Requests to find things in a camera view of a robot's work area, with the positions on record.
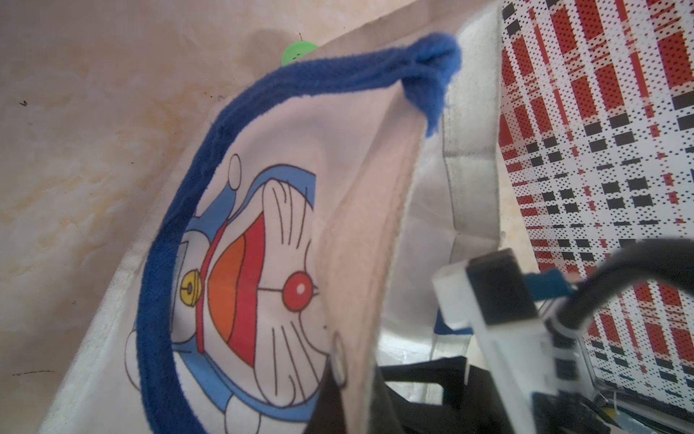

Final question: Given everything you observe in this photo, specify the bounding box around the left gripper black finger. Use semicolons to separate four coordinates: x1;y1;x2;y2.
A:
304;361;346;434

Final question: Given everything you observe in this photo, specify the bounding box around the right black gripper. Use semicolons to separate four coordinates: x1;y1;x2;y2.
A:
379;356;610;433

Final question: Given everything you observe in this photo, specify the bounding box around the white canvas cartoon bag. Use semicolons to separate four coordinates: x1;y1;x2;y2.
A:
40;1;502;433

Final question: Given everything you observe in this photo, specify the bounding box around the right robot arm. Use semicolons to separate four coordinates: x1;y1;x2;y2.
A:
378;239;693;433

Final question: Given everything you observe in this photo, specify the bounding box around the green lidded small jar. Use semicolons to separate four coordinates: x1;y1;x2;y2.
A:
280;41;319;66

